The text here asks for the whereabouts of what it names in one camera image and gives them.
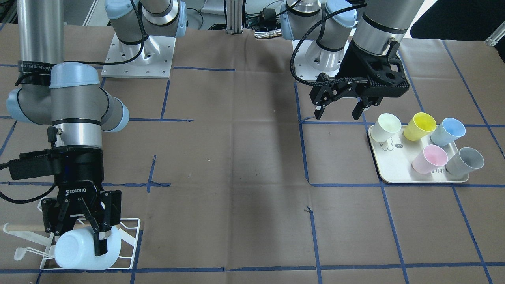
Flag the light blue cup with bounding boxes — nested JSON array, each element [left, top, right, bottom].
[[430, 118, 466, 147], [55, 226, 121, 270]]

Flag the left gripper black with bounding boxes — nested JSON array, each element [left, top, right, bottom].
[[310, 40, 409, 120]]

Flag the cream serving tray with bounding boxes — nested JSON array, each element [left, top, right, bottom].
[[368, 131, 469, 183]]

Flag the cream white cup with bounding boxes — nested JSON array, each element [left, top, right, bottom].
[[368, 113, 402, 143]]

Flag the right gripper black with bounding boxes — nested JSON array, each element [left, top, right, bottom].
[[9, 147, 122, 256]]

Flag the yellow cup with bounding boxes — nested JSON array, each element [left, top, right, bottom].
[[403, 112, 437, 141]]

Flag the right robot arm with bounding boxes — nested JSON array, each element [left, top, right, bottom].
[[1, 0, 129, 256]]

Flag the aluminium frame post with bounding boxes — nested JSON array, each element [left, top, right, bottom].
[[224, 0, 246, 34]]

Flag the pink cup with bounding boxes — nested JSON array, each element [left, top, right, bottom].
[[412, 144, 449, 174]]

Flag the white wire cup rack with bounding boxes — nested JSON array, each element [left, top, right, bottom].
[[1, 213, 144, 273]]

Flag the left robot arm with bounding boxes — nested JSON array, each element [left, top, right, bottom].
[[280, 0, 423, 119]]

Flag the grey cup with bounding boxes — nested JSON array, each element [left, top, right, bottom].
[[445, 147, 485, 177]]

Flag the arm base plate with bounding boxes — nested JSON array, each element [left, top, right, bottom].
[[101, 32, 176, 79], [294, 40, 349, 82]]

